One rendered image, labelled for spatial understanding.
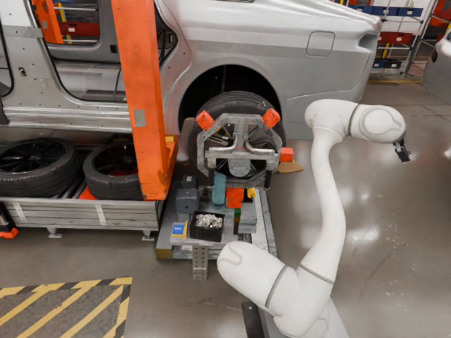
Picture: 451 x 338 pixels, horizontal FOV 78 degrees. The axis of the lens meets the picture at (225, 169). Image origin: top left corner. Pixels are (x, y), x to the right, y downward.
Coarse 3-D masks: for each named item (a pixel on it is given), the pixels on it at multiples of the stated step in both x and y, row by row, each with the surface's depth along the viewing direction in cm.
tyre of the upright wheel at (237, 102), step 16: (224, 96) 184; (240, 96) 181; (256, 96) 188; (208, 112) 176; (224, 112) 174; (240, 112) 175; (256, 112) 174; (192, 128) 195; (272, 128) 181; (192, 144) 188
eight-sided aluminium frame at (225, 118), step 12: (216, 120) 173; (228, 120) 168; (240, 120) 169; (252, 120) 169; (204, 132) 174; (264, 132) 173; (276, 144) 178; (204, 168) 189; (264, 168) 196; (276, 168) 189; (228, 180) 200; (240, 180) 200; (252, 180) 197
